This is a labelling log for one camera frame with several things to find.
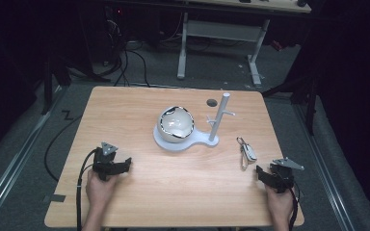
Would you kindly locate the person's right hand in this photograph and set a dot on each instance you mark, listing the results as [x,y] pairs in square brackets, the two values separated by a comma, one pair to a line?
[281,205]

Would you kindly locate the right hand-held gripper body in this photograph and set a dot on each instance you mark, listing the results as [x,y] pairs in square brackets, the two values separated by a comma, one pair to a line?
[282,178]

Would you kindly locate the black metal stand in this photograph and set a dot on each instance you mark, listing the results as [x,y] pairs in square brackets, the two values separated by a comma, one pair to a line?
[48,86]
[308,96]

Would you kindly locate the grey tape strip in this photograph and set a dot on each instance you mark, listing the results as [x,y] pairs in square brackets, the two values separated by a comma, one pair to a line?
[58,198]

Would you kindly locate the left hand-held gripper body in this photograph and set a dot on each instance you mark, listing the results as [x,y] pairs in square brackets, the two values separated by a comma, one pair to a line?
[104,162]

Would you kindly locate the metal floor rail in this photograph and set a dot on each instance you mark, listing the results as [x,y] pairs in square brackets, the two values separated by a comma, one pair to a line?
[324,166]
[16,160]

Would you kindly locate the white bowl with silver rim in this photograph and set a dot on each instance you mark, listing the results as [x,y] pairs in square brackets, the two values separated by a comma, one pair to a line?
[175,125]

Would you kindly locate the white stand with pegs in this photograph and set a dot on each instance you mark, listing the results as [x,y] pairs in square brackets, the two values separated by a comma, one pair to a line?
[216,122]

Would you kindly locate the metal table frame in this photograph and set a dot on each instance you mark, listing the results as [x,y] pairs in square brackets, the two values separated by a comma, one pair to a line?
[221,30]

